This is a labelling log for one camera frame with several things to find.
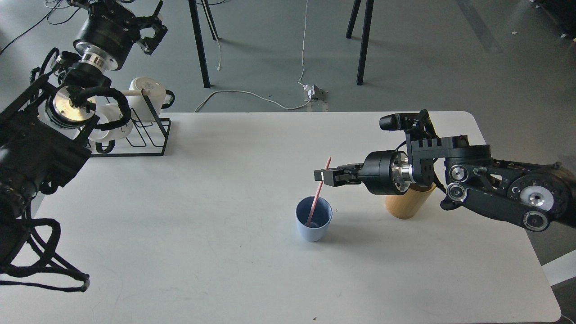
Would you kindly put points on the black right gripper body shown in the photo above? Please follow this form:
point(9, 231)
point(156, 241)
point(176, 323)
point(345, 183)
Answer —
point(386, 172)

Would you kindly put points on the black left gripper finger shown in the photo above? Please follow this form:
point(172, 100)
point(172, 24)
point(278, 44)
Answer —
point(152, 32)

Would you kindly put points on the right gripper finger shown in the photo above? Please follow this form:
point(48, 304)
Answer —
point(350, 168)

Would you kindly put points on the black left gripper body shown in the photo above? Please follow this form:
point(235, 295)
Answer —
point(107, 36)

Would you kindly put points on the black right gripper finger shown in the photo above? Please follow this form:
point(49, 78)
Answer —
point(336, 177)

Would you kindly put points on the pink chopstick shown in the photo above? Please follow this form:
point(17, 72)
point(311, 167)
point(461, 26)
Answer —
point(315, 199)

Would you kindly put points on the blue cup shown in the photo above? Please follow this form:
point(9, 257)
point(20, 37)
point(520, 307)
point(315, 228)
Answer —
point(314, 229)

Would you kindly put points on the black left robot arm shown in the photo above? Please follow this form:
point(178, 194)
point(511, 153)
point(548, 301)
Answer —
point(45, 131)

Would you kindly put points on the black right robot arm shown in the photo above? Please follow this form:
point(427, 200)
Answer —
point(527, 195)

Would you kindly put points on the bamboo cylinder holder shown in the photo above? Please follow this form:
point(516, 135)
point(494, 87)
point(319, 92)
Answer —
point(406, 206)

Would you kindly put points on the wooden rack dowel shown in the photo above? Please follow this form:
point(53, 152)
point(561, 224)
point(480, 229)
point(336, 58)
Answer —
point(132, 92)

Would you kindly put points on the white mug on rack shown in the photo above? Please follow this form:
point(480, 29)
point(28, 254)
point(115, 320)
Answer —
point(150, 95)

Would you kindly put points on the black table leg left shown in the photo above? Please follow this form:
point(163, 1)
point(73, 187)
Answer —
point(198, 38)

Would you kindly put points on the black table leg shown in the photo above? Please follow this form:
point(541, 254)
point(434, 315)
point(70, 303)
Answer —
point(367, 24)
point(198, 38)

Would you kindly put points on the floor power socket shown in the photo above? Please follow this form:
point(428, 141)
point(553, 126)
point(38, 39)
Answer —
point(314, 93)

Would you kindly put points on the black table leg right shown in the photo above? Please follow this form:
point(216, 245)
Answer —
point(367, 24)

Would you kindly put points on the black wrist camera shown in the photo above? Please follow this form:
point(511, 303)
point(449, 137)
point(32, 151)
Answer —
point(417, 125)

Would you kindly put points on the black wire cup rack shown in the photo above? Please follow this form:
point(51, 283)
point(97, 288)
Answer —
point(136, 139)

